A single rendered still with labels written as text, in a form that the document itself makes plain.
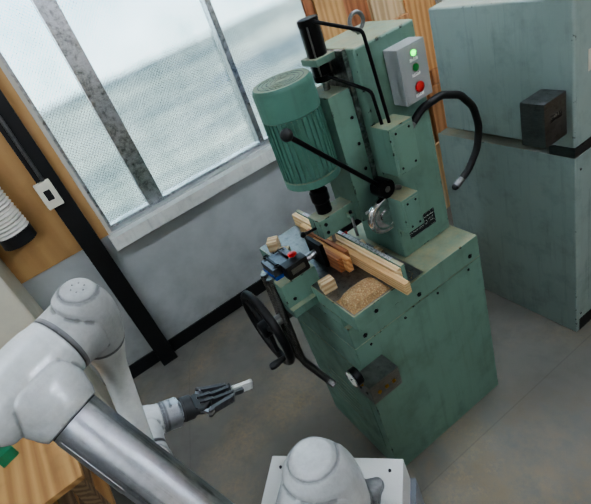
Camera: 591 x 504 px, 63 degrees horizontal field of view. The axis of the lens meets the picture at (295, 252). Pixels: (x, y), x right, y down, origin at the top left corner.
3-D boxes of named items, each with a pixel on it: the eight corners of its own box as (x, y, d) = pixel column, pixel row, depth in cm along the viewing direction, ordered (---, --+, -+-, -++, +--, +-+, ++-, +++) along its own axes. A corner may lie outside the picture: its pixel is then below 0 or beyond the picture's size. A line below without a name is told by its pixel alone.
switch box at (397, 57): (393, 105, 142) (381, 50, 134) (418, 90, 145) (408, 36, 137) (408, 107, 137) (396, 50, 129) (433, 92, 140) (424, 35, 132)
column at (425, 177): (365, 238, 185) (308, 48, 147) (407, 209, 192) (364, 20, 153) (405, 259, 167) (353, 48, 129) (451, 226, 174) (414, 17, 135)
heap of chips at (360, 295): (336, 302, 146) (332, 292, 144) (371, 276, 150) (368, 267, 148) (354, 315, 138) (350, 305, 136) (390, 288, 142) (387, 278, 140)
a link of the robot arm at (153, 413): (155, 411, 149) (169, 450, 142) (103, 431, 142) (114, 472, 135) (155, 393, 142) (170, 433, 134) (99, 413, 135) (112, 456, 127)
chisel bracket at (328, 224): (314, 237, 162) (307, 216, 158) (346, 216, 166) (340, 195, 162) (327, 244, 156) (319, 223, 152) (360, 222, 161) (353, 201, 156)
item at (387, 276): (301, 233, 183) (298, 225, 181) (306, 231, 184) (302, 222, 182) (407, 295, 138) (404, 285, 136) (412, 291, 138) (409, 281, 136)
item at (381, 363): (359, 391, 161) (353, 376, 157) (386, 369, 165) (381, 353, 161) (375, 406, 155) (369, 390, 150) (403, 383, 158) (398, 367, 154)
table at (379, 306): (243, 273, 186) (237, 261, 183) (306, 232, 195) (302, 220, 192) (334, 352, 138) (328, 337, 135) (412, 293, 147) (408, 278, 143)
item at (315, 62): (307, 83, 142) (288, 23, 133) (328, 72, 145) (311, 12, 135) (322, 85, 136) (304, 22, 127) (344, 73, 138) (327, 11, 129)
